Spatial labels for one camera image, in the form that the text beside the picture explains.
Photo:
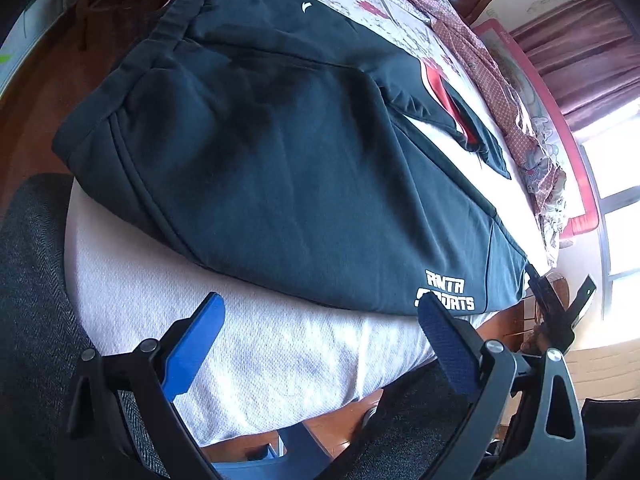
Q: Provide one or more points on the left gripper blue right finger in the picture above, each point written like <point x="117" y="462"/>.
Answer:
<point x="454" y="343"/>

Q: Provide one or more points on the pink curtain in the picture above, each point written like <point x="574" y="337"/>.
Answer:
<point x="587" y="56"/>

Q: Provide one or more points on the red patterned quilt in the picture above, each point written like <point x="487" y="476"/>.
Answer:
<point x="543" y="177"/>

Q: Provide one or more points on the red framed bed guard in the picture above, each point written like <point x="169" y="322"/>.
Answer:
<point x="548" y="122"/>

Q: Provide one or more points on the person's right hand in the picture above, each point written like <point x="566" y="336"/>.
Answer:
<point x="537" y="342"/>

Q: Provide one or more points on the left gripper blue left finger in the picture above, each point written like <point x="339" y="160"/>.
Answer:
<point x="187" y="343"/>

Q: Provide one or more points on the black Anta sports pants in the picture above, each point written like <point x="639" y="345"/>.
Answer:
<point x="280" y="143"/>

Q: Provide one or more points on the floral wardrobe door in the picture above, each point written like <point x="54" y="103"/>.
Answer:
<point x="29" y="28"/>

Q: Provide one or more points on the white floral bed sheet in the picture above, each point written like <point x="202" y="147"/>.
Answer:
<point x="278" y="359"/>

